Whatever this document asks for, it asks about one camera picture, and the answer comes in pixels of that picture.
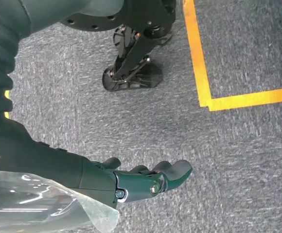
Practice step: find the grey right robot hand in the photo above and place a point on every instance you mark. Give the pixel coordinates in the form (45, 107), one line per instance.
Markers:
(58, 167)

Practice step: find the black robot leg with foot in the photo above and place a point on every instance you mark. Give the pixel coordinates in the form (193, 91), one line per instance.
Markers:
(141, 78)

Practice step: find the yellow tape outline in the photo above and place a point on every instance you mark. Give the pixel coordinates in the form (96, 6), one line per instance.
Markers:
(196, 48)

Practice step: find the clear right wrist camera shield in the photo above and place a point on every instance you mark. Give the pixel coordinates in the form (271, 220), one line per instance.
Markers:
(34, 209)

